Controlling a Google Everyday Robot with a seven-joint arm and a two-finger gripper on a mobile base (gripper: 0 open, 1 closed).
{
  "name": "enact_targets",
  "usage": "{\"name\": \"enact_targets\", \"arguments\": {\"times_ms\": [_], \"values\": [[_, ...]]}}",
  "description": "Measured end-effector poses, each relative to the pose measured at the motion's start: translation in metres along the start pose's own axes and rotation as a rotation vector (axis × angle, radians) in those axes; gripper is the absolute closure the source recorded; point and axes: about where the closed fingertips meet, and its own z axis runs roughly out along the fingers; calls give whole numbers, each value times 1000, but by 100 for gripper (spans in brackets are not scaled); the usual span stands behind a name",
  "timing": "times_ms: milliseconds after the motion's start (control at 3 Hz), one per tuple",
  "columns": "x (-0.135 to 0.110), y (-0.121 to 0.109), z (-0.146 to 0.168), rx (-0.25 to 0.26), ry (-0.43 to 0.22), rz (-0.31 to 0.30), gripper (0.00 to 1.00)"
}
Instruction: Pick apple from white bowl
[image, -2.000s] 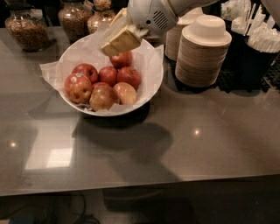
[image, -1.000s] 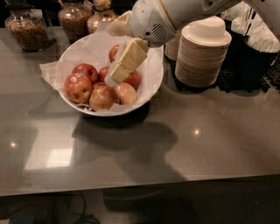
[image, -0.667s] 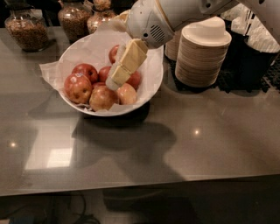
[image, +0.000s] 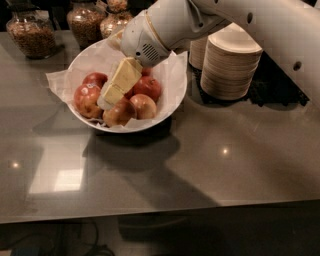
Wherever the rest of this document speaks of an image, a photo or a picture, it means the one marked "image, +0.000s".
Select red apple top back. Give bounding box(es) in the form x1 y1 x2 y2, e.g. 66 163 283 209
142 67 153 76

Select red yellow apple with sticker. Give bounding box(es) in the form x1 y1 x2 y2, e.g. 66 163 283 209
73 84 103 119

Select back stack paper bowls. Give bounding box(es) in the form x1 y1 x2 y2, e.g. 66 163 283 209
189 37 207 70

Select front stack paper bowls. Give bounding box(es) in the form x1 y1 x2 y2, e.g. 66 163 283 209
200 23 262 101

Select stack paper bowls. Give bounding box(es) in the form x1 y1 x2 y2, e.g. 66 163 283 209
189 37 207 70
200 23 262 101

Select white paper liner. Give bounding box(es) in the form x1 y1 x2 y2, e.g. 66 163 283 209
45 31 188 132

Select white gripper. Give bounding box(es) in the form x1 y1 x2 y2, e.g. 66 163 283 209
97 13 171 110

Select pale apple front right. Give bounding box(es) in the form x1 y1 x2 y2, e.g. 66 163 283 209
130 94 157 120

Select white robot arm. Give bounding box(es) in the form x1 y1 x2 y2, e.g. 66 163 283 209
109 0 320 106

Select glass jar far left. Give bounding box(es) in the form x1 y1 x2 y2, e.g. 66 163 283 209
6 0 56 59

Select red apple right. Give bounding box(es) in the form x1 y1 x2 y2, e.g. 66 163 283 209
133 76 162 102

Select glass jar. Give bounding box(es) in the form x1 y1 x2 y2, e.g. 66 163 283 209
67 0 106 49
100 0 133 39
6 0 56 59

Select yellow red apple front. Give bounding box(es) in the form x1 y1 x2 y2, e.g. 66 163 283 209
103 98 137 127

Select white bowl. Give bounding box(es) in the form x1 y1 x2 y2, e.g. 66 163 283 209
66 34 188 134

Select red apple left back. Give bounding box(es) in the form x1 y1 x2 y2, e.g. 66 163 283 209
82 72 108 88

